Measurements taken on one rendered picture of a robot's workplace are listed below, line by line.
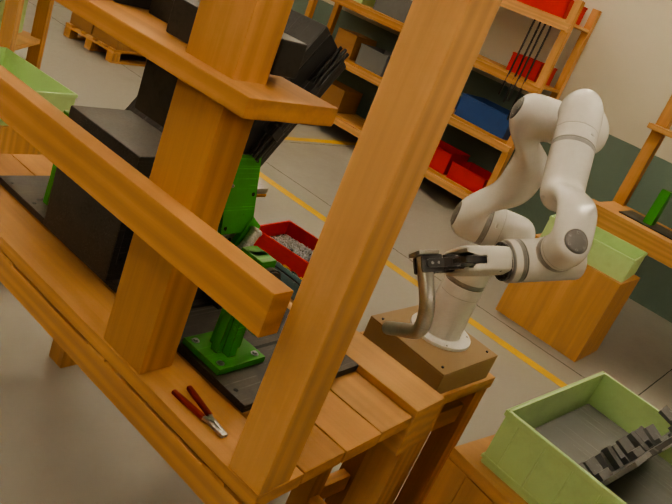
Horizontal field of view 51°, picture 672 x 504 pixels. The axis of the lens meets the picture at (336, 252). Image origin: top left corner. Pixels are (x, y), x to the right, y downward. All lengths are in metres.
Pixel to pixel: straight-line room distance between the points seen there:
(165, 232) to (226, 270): 0.17
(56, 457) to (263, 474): 1.39
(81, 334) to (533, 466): 1.13
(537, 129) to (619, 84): 5.47
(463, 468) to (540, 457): 0.21
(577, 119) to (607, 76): 5.68
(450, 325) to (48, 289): 1.08
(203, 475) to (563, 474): 0.86
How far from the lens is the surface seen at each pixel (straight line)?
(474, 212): 1.93
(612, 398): 2.42
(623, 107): 7.15
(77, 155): 1.59
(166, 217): 1.37
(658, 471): 2.31
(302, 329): 1.22
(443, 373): 1.96
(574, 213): 1.37
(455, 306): 2.05
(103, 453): 2.71
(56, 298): 1.79
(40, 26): 4.77
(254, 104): 1.24
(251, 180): 1.88
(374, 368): 1.88
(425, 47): 1.07
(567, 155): 1.51
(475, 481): 1.94
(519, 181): 1.84
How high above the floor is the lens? 1.80
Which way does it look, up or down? 21 degrees down
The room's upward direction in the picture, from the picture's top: 22 degrees clockwise
